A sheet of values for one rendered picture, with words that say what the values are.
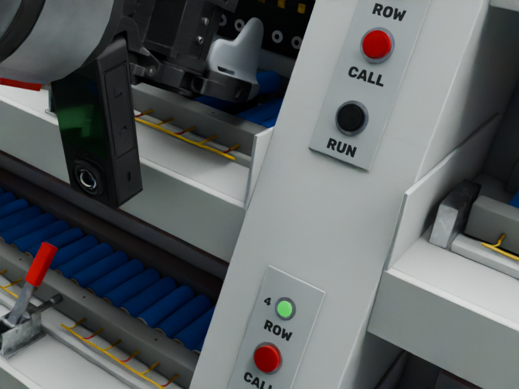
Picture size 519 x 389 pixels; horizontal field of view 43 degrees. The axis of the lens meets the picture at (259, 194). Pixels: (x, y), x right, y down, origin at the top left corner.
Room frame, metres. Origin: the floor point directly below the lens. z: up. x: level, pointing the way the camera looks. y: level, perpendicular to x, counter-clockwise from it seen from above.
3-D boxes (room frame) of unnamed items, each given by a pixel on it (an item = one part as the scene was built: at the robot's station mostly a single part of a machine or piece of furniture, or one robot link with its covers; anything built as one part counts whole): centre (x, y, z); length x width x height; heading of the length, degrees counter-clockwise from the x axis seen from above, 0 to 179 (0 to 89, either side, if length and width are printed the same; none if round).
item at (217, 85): (0.44, 0.06, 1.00); 0.09 x 0.05 x 0.02; 150
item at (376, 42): (0.39, -0.04, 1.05); 0.02 x 0.01 x 0.02; 64
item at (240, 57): (0.48, 0.04, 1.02); 0.09 x 0.03 x 0.06; 150
